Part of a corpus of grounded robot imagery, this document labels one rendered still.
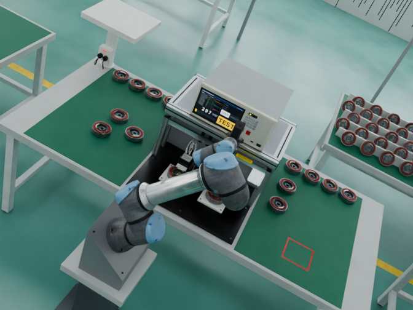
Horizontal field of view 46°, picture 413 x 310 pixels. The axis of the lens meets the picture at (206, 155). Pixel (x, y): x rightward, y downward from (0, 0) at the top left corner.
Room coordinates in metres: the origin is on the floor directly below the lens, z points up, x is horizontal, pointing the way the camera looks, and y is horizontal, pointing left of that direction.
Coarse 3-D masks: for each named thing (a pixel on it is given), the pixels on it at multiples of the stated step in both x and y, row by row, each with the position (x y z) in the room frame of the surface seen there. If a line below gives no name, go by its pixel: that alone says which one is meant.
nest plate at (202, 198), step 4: (204, 192) 1.96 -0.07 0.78; (200, 196) 1.92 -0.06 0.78; (204, 196) 1.93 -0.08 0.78; (200, 200) 1.89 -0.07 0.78; (204, 200) 1.90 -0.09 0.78; (204, 204) 1.88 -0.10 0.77; (208, 204) 1.89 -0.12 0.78; (212, 204) 1.90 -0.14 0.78; (220, 204) 1.92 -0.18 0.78; (212, 208) 1.88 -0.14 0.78; (216, 208) 1.88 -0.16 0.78; (220, 208) 1.90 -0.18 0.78; (220, 212) 1.87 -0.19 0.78
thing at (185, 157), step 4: (184, 152) 2.13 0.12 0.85; (192, 152) 2.15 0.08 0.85; (184, 156) 2.06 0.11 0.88; (188, 156) 2.07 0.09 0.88; (180, 160) 2.03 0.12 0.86; (184, 160) 2.03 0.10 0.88; (188, 160) 2.05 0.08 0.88; (192, 160) 2.08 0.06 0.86; (180, 164) 2.03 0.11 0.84; (184, 164) 2.03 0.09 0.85; (188, 164) 2.03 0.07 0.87; (180, 168) 2.01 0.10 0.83; (184, 168) 2.02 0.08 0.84
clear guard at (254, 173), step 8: (240, 152) 2.06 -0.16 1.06; (240, 160) 1.99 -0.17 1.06; (256, 160) 2.05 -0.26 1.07; (240, 168) 1.93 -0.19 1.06; (248, 168) 1.96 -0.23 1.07; (256, 168) 1.98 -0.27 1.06; (264, 168) 2.01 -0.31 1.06; (248, 176) 1.90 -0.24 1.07; (256, 176) 1.92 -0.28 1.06; (248, 184) 1.84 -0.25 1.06; (256, 184) 1.86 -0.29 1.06; (248, 200) 1.78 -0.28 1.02
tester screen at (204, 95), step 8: (200, 96) 2.12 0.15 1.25; (208, 96) 2.12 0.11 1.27; (200, 104) 2.12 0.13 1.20; (208, 104) 2.11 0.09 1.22; (216, 104) 2.11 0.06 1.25; (224, 104) 2.10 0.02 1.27; (216, 112) 2.11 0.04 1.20; (232, 112) 2.10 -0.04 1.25; (240, 112) 2.09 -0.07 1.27; (216, 120) 2.10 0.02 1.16
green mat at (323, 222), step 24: (264, 192) 2.21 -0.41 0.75; (312, 192) 2.39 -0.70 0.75; (336, 192) 2.49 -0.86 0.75; (264, 216) 2.01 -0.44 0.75; (288, 216) 2.09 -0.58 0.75; (312, 216) 2.18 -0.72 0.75; (336, 216) 2.27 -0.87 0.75; (240, 240) 1.76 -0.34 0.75; (264, 240) 1.83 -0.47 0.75; (288, 240) 1.91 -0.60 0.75; (312, 240) 1.98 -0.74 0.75; (336, 240) 2.06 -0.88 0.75; (264, 264) 1.68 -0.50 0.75; (288, 264) 1.74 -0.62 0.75; (312, 264) 1.81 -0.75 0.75; (336, 264) 1.88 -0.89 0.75; (312, 288) 1.66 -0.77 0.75; (336, 288) 1.72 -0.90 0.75
